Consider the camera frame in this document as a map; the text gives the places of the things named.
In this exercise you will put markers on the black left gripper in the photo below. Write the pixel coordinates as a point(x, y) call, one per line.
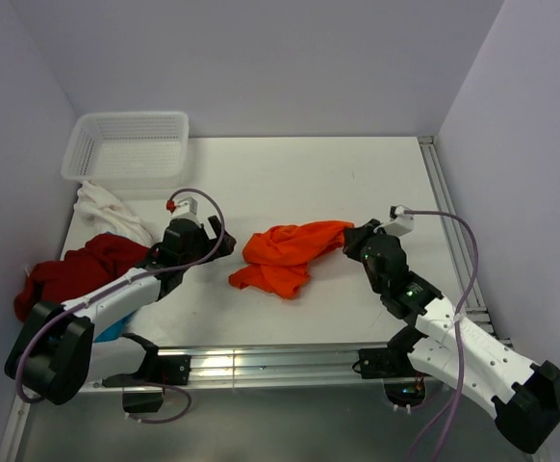
point(211, 243)

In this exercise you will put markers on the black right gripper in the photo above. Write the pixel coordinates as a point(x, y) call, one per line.
point(354, 237)

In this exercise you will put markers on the orange t shirt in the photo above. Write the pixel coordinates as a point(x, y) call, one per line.
point(277, 260)

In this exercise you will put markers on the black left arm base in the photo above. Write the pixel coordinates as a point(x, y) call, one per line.
point(171, 370)

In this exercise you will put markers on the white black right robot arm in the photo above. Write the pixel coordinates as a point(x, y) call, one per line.
point(521, 395)

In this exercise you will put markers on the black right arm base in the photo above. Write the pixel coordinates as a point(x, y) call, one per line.
point(403, 385)

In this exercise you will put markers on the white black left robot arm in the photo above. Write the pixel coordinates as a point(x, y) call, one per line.
point(74, 324)

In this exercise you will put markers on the dark red t shirt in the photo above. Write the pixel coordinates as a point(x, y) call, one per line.
point(102, 260)

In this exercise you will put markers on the white t shirt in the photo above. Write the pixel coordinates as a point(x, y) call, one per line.
point(107, 214)

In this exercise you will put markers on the white plastic mesh basket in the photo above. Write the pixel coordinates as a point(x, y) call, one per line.
point(128, 150)

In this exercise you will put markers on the blue t shirt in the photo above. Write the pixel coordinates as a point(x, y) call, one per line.
point(114, 331)

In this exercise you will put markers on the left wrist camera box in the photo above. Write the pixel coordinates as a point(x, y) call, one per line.
point(185, 208)

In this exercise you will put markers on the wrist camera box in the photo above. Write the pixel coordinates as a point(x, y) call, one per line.
point(185, 208)
point(401, 222)

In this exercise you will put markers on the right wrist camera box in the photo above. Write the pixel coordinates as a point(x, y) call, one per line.
point(401, 222)

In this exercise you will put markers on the aluminium right side rail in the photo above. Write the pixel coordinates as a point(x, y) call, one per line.
point(464, 255)

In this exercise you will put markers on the aluminium rail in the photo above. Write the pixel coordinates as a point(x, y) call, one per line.
point(270, 366)
point(464, 255)

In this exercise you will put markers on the aluminium front rail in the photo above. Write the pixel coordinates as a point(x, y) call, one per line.
point(270, 366)

